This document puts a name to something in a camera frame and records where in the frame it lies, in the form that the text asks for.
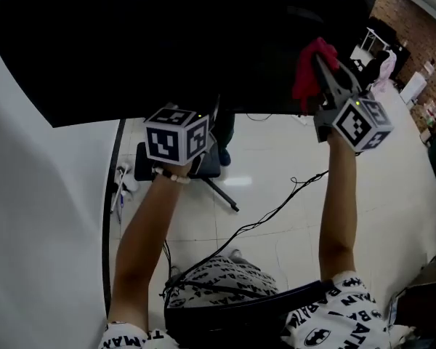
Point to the pale pink garment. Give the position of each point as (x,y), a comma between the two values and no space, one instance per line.
(387,69)

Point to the person's right forearm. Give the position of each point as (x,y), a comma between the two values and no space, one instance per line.
(338,213)

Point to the pile of packaged goods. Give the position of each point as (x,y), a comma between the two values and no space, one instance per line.
(428,113)

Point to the black office chair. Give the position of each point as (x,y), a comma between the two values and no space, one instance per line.
(370,69)

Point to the dark wooden furniture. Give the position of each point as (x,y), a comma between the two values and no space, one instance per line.
(421,296)

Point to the black cabinet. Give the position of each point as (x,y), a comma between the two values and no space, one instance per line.
(399,51)

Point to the white table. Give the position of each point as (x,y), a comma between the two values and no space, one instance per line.
(374,40)

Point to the large black screen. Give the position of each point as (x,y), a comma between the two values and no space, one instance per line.
(167,42)

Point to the white sneaker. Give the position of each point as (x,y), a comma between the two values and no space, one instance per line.
(236,254)
(176,270)

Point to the white patterned shirt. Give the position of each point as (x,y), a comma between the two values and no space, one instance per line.
(232,278)

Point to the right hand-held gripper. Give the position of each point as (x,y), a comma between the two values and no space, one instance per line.
(356,122)

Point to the white floor mop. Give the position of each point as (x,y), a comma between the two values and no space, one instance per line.
(121,184)

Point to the person's left forearm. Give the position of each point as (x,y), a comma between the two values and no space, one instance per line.
(141,249)

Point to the pink cloth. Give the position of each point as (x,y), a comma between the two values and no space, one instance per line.
(307,75)

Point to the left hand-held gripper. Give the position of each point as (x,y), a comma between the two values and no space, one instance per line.
(163,142)

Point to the white cabinet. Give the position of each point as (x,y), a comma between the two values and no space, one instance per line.
(414,86)

